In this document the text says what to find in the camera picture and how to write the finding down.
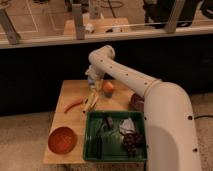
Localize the grey crumpled cloth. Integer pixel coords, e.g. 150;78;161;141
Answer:
119;118;135;134

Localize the orange carrot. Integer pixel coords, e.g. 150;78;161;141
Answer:
64;98;83;113

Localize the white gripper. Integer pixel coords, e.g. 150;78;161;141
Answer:
85;65;104;91

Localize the wooden table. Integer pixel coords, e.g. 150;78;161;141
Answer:
43;80;142;164

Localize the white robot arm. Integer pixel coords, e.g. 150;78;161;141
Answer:
86;45;202;171

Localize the dark purple grape bunch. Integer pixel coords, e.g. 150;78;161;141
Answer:
122;133;144;156

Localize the dark utensil in tray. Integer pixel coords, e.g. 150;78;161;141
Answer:
96;116;113;159

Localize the black cable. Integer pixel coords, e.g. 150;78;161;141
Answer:
193;114;213;120

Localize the metal window rail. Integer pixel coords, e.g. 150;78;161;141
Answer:
0;0;213;50

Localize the green plastic tray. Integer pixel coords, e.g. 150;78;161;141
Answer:
83;111;147;162

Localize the purple pan with handle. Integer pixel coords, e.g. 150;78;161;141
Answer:
130;94;144;112

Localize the orange plastic bowl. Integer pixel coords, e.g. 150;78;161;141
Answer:
48;127;77;155

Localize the blue grey sponge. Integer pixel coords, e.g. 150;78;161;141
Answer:
87;76;94;86

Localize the orange fruit on stand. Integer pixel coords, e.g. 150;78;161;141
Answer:
102;81;114;98

